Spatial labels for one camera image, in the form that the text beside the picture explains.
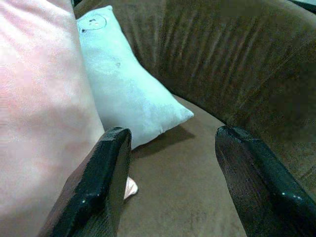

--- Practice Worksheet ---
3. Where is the brown round sofa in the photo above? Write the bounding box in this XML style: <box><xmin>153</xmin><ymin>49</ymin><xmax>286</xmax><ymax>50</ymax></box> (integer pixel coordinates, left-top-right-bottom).
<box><xmin>73</xmin><ymin>0</ymin><xmax>316</xmax><ymax>237</ymax></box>

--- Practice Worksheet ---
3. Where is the grey printed long pillow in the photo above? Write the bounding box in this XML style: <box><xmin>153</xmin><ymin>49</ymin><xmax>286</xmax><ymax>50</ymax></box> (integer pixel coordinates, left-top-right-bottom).
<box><xmin>76</xmin><ymin>5</ymin><xmax>195</xmax><ymax>151</ymax></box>

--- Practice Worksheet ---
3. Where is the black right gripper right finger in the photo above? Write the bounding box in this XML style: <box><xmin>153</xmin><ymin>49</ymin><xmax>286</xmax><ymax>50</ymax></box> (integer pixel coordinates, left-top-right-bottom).
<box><xmin>214</xmin><ymin>125</ymin><xmax>316</xmax><ymax>237</ymax></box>

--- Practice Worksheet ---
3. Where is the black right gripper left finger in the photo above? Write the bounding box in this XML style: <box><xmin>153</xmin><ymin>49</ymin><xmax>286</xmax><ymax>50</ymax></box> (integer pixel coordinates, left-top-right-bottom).
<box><xmin>39</xmin><ymin>127</ymin><xmax>132</xmax><ymax>237</ymax></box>

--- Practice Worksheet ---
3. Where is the pink square pillow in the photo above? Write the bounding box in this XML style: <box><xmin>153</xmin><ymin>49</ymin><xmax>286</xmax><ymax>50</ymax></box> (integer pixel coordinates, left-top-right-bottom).
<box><xmin>0</xmin><ymin>0</ymin><xmax>139</xmax><ymax>237</ymax></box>

